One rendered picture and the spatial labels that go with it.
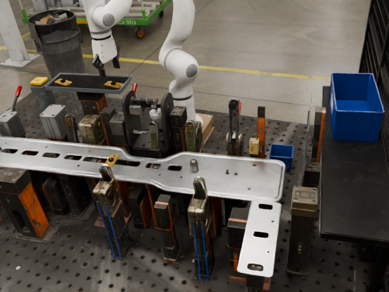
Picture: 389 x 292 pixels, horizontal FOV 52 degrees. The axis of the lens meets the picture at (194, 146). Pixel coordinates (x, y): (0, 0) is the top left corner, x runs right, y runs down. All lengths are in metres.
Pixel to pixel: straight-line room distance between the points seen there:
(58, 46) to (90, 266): 3.11
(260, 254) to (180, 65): 0.98
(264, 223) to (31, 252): 0.98
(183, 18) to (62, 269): 1.16
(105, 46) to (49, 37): 2.71
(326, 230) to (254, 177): 0.34
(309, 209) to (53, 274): 0.99
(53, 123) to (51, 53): 2.73
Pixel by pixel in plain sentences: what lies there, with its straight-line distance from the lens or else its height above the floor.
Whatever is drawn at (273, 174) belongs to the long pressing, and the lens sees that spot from 1.45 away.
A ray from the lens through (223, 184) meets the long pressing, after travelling 1.41.
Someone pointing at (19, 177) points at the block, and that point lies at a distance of 1.63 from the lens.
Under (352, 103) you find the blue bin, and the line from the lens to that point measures 1.83.
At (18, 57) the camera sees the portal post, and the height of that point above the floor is 0.08.
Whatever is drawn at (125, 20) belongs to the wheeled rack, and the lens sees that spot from 5.51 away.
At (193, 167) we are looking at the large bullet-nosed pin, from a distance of 1.46.
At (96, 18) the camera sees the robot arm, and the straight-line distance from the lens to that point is 1.60.
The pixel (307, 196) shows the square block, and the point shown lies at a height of 1.06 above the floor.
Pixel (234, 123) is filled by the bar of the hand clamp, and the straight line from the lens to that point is 1.50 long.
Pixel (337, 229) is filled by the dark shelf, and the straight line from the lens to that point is 1.26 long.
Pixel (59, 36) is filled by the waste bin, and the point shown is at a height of 0.58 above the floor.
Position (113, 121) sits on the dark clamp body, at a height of 1.08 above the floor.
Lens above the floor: 1.95
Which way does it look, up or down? 36 degrees down
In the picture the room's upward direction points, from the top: 6 degrees counter-clockwise
